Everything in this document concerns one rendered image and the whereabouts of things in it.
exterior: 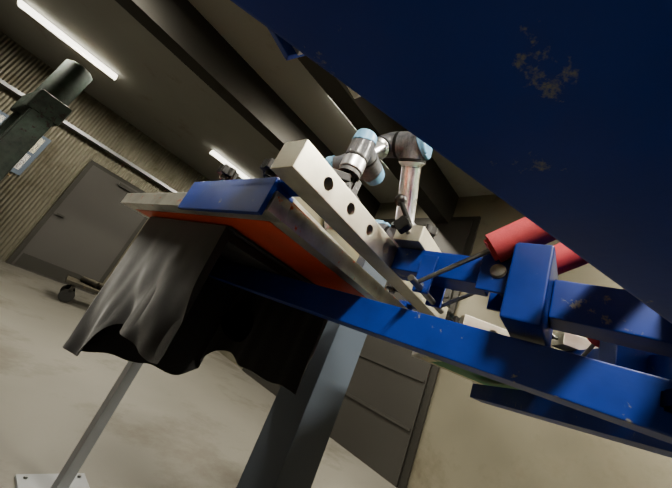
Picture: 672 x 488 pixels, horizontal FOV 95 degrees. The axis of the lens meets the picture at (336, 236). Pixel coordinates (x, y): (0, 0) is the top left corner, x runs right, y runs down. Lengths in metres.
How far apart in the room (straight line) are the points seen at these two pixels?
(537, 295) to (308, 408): 0.96
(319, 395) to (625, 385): 0.98
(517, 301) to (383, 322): 0.23
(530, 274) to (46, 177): 7.37
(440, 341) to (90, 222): 7.12
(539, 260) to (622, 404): 0.18
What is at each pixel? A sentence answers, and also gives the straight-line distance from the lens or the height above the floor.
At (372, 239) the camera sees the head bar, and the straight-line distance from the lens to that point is 0.57.
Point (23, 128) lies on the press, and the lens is 5.53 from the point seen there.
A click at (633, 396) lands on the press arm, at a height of 0.89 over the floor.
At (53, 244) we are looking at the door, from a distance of 7.37.
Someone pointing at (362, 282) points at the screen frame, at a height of 0.96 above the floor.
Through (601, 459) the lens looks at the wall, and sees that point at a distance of 3.13.
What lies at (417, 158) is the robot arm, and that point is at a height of 1.64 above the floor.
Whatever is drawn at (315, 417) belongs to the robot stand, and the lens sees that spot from 1.32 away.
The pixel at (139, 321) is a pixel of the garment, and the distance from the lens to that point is 0.83.
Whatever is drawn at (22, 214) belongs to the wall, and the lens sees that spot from 7.43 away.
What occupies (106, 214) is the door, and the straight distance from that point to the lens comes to 7.41.
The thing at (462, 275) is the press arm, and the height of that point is 1.00.
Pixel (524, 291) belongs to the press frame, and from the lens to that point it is 0.50.
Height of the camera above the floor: 0.80
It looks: 19 degrees up
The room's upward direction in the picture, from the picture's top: 24 degrees clockwise
